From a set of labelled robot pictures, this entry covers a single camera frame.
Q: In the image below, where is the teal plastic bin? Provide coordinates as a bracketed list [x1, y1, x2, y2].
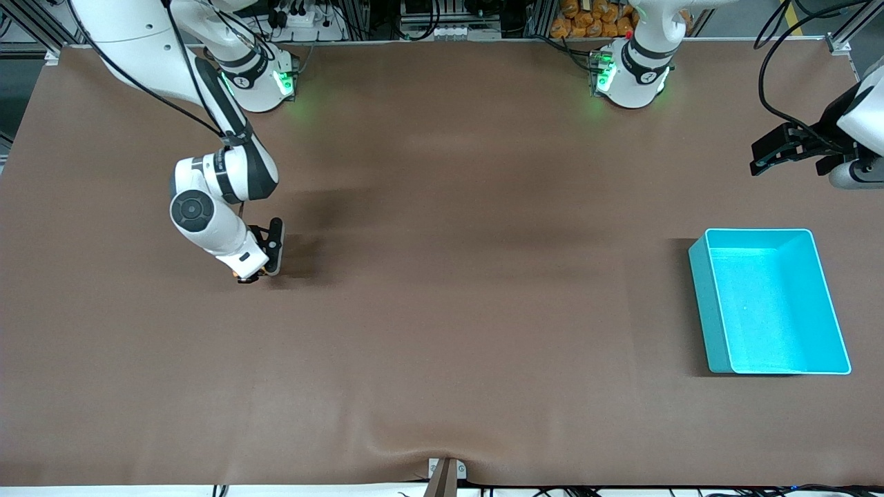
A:
[689, 228, 852, 376]

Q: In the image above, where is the brown table cover mat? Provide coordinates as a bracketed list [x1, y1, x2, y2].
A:
[0, 38, 884, 488]

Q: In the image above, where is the orange items pile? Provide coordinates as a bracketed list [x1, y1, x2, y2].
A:
[550, 0, 640, 39]

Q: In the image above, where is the white power strip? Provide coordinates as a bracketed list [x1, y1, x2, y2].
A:
[271, 0, 347, 43]

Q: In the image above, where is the white connector block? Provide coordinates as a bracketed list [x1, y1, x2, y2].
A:
[403, 19, 503, 42]

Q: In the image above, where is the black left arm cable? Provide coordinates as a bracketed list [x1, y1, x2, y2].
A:
[753, 0, 852, 151]

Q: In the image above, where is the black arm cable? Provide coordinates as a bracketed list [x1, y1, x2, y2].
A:
[753, 0, 852, 151]
[68, 0, 253, 142]

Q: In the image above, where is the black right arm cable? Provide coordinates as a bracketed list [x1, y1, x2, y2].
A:
[68, 0, 253, 142]

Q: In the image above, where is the metal edge bracket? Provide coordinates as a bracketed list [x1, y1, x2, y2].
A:
[423, 457, 468, 497]

